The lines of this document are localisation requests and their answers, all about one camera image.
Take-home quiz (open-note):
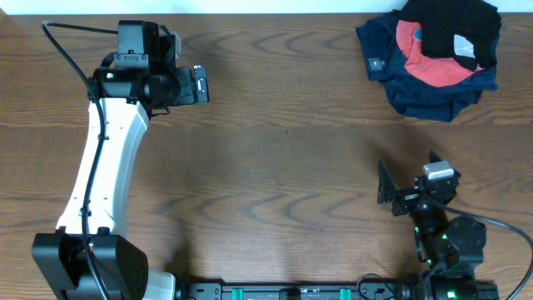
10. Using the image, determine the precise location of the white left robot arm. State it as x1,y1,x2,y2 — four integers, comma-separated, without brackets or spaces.
32,65,209,299

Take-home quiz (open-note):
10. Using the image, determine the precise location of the black polo shirt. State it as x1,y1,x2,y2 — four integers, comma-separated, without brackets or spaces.
397,0,501,71

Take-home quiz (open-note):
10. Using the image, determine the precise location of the orange printed t-shirt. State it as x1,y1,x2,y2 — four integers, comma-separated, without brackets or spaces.
396,20,475,88

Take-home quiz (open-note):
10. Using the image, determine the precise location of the navy blue folded garment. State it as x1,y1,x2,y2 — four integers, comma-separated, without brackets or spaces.
356,12,497,123

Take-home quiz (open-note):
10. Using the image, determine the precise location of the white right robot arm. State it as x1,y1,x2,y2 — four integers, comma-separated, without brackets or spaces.
377,152,486,299

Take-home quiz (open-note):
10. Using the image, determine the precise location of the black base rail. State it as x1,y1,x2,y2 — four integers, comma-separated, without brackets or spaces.
178,281,500,300

